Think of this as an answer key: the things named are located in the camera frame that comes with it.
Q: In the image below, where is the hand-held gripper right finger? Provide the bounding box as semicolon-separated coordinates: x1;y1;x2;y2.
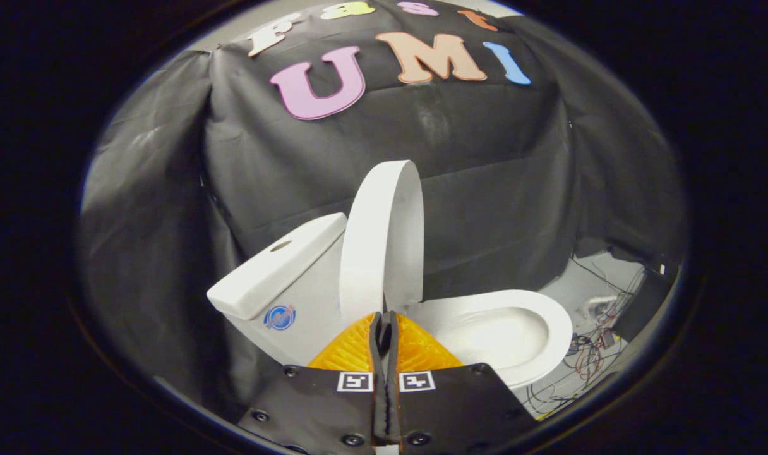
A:
384;311;536;455

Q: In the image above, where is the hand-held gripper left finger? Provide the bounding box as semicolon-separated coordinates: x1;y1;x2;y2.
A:
239;311;388;455

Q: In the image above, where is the white toilet lid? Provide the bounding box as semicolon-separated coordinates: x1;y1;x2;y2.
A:
340;160;425;324

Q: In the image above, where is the white ceramic toilet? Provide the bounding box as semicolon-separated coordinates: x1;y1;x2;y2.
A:
206;213;574;389

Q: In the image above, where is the white toilet tank cover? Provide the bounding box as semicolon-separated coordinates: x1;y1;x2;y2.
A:
206;213;348;321

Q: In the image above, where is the white toilet seat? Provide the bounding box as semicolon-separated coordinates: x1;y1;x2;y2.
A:
404;289;574;387

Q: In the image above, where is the black backdrop cloth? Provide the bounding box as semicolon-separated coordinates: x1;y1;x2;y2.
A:
81;0;688;415

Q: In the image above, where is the dark box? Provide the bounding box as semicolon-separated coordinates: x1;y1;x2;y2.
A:
613;264;676;343

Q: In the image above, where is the tangle of thin cables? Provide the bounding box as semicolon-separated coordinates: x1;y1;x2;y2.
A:
526;256;651;416

